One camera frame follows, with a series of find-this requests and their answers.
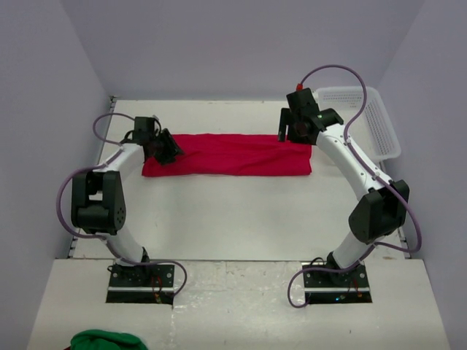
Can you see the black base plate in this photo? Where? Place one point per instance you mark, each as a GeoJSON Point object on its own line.
{"type": "Point", "coordinates": [353, 281]}
{"type": "Point", "coordinates": [154, 278]}

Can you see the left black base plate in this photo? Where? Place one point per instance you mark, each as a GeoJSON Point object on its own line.
{"type": "Point", "coordinates": [154, 278]}

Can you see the red t shirt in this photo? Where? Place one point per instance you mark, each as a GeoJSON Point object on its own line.
{"type": "Point", "coordinates": [234, 154]}

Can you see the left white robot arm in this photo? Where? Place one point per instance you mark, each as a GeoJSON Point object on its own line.
{"type": "Point", "coordinates": [98, 206]}

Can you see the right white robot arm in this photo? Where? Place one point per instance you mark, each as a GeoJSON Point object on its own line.
{"type": "Point", "coordinates": [379, 210]}

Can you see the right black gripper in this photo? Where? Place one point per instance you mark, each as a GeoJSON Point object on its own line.
{"type": "Point", "coordinates": [285, 119]}

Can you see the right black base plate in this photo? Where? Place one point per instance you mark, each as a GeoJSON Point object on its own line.
{"type": "Point", "coordinates": [353, 281]}

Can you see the green t shirt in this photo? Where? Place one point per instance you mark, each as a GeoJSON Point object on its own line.
{"type": "Point", "coordinates": [102, 338]}

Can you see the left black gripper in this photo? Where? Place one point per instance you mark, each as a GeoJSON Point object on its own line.
{"type": "Point", "coordinates": [171, 149]}

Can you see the white plastic basket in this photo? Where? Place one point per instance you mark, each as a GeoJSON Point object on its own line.
{"type": "Point", "coordinates": [373, 130]}

